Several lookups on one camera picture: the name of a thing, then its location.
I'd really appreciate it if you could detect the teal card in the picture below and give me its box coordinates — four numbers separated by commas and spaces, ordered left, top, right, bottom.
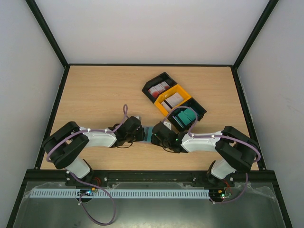
144, 127, 153, 143

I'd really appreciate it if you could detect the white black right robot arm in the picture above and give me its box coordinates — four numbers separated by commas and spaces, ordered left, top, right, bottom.
151, 122, 261, 186

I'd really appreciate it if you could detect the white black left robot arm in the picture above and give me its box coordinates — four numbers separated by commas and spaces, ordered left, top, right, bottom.
42, 116, 145, 184

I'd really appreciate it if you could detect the black bin with teal cards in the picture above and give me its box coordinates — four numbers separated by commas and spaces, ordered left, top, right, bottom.
168, 98, 207, 132

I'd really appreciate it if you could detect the teal cards stack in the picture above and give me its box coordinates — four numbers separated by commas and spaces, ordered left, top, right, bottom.
173, 109, 196, 127

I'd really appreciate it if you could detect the red white cards stack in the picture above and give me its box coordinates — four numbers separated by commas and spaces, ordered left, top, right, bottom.
148, 81, 170, 98

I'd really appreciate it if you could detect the black card bin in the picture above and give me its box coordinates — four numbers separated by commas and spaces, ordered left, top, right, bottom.
142, 72, 177, 103

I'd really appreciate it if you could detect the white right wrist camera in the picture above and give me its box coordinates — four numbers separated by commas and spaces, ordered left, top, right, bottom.
163, 121, 172, 130

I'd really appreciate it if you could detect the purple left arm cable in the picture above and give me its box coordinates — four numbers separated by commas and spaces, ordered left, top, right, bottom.
45, 104, 129, 225

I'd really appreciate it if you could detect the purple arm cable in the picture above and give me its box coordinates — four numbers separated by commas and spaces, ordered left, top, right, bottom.
160, 106, 262, 205
45, 104, 129, 225

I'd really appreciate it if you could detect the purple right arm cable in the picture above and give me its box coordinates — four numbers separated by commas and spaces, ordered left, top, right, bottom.
160, 106, 262, 205

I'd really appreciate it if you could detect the black mounting rail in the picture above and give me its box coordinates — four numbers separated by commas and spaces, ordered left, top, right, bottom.
23, 169, 276, 188

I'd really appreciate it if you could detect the black enclosure frame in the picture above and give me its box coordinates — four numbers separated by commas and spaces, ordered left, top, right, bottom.
0, 0, 304, 228

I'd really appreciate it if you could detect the white slotted cable duct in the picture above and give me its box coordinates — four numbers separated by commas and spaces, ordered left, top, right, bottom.
29, 189, 209, 199

